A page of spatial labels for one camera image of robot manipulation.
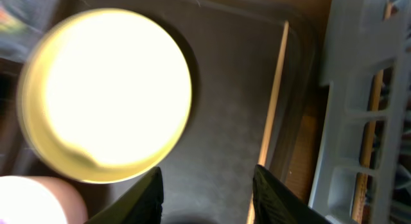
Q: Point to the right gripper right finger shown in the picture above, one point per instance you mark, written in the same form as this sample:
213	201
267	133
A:
274	203

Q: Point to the dark brown serving tray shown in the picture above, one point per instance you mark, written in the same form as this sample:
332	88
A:
231	47

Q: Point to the white bowl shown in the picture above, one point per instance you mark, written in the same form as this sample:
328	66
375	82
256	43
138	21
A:
42	200

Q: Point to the green snack wrapper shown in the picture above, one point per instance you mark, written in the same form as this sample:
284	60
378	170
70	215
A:
14	18

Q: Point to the yellow plate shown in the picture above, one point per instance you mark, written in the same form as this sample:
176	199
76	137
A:
104	96

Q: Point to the clear plastic bin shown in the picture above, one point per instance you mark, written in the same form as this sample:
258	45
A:
16	47

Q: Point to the grey dishwasher rack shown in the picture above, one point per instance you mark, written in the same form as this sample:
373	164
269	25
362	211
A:
366	67

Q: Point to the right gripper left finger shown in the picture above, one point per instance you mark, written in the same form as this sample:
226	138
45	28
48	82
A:
141	204

